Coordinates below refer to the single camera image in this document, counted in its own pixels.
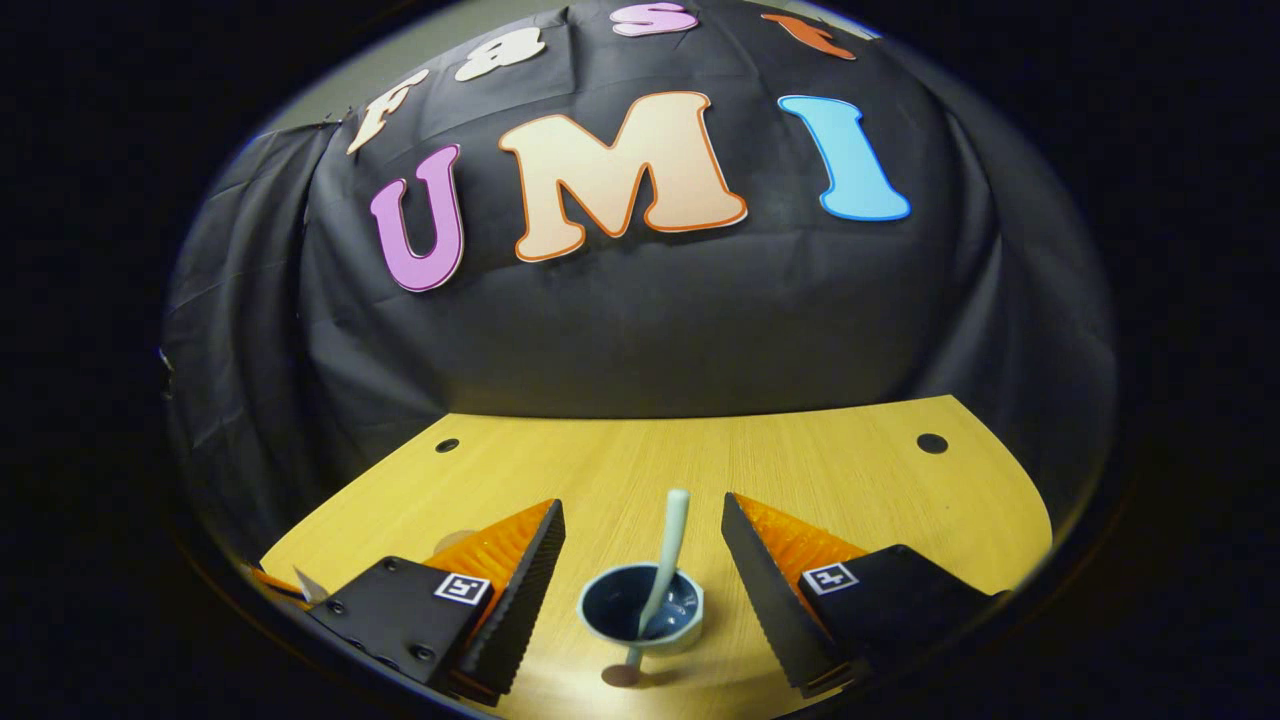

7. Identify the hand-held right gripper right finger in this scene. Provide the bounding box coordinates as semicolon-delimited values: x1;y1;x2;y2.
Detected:
720;491;1011;699

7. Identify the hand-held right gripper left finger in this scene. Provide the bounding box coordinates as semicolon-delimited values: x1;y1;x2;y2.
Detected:
305;498;566;706

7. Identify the grey cup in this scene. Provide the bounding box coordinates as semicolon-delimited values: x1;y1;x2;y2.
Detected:
578;563;705;658

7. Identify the pale green toothbrush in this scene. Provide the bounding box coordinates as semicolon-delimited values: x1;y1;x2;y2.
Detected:
637;489;691;641

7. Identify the wooden desktop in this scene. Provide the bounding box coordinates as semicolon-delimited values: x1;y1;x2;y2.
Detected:
258;395;1053;720

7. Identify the black backdrop cloth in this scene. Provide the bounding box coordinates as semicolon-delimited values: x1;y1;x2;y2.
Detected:
160;0;1119;561

